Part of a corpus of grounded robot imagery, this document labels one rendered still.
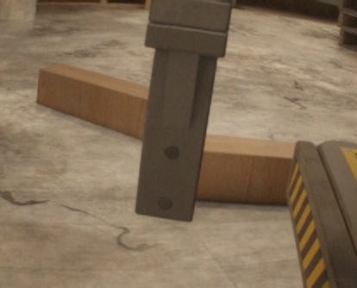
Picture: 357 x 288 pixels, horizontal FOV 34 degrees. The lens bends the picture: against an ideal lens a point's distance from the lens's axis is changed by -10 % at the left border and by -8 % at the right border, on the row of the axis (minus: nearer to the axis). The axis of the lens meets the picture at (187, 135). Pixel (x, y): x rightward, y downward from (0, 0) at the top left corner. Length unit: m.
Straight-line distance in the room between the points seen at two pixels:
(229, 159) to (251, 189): 0.08
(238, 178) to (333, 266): 0.85
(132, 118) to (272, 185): 0.42
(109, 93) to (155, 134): 1.22
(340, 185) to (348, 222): 0.06
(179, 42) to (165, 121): 0.05
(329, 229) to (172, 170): 0.14
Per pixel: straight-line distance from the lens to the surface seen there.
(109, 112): 1.49
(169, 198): 0.27
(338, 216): 0.40
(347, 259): 0.35
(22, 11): 3.19
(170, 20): 0.23
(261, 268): 0.97
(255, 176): 1.18
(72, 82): 1.56
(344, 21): 3.83
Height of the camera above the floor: 0.48
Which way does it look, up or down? 18 degrees down
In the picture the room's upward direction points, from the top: 8 degrees clockwise
